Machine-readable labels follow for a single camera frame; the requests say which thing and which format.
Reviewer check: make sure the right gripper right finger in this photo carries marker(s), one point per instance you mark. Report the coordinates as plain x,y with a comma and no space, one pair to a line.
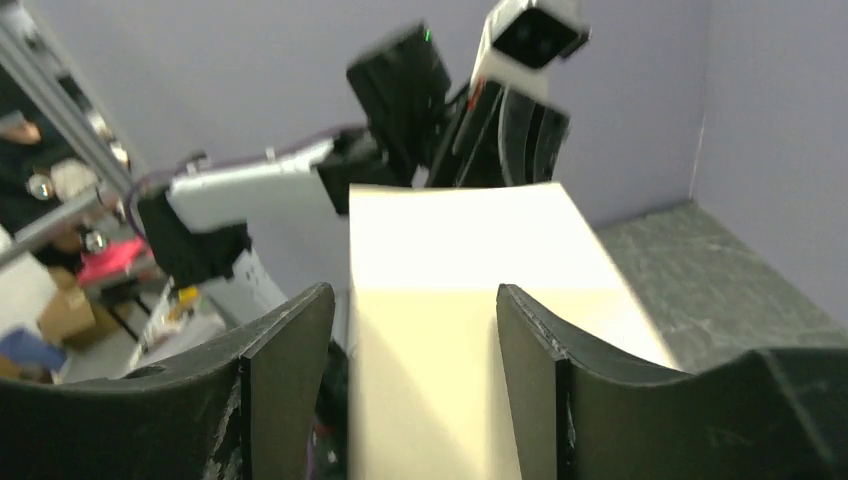
584,409

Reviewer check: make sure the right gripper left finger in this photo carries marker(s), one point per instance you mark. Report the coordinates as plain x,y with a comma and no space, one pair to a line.
239,406

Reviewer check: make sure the brown paper letter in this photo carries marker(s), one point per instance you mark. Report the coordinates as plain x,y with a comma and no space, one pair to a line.
428,397

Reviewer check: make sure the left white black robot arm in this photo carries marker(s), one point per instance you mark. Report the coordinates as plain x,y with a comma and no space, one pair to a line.
498,130

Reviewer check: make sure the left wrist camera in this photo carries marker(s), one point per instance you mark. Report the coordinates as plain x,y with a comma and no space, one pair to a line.
519,41

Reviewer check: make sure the aluminium frame rail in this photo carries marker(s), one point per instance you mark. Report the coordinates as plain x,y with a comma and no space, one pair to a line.
26,135

